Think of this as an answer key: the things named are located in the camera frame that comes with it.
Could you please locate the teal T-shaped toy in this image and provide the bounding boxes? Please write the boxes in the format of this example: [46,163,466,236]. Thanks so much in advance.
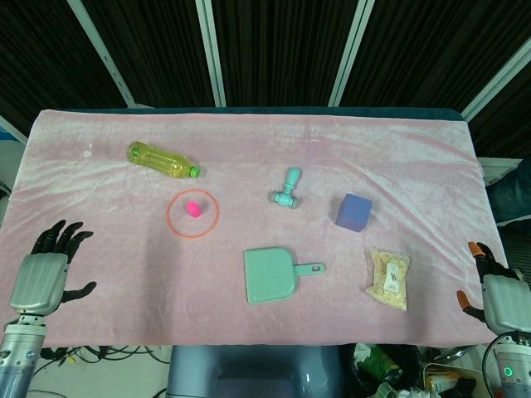
[271,167,303,209]

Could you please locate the orange ring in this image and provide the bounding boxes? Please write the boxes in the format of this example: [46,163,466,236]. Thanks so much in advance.
[166,188,220,239]

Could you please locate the black trash bin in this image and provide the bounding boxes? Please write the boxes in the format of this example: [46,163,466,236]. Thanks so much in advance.
[352,342,422,398]

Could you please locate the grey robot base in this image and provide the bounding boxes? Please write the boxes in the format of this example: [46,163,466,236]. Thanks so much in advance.
[166,344,345,398]

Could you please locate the white partition post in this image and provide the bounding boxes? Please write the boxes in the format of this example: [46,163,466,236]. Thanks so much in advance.
[327,0,376,107]
[460,22,531,121]
[66,0,136,107]
[195,0,227,108]

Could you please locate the purple cube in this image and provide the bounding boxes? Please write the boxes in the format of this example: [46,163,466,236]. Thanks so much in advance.
[334,192,373,234]

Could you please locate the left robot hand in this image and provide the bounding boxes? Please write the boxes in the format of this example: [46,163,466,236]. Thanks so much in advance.
[8,220,98,314]

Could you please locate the yellow plastic bottle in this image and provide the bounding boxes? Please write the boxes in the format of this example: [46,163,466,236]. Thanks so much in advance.
[126,140,202,181]

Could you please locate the clear snack bag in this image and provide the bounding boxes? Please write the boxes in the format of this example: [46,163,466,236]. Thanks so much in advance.
[365,247,412,311]

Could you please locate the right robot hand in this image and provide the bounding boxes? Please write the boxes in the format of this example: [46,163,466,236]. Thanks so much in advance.
[455,241,531,334]

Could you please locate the teal dustpan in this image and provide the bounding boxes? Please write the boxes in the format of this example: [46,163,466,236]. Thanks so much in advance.
[243,247,327,307]

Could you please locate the pink velvet cloth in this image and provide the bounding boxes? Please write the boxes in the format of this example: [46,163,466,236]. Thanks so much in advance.
[0,109,512,348]

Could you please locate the black floor cables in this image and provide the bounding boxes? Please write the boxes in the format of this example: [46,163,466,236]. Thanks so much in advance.
[39,346,171,368]

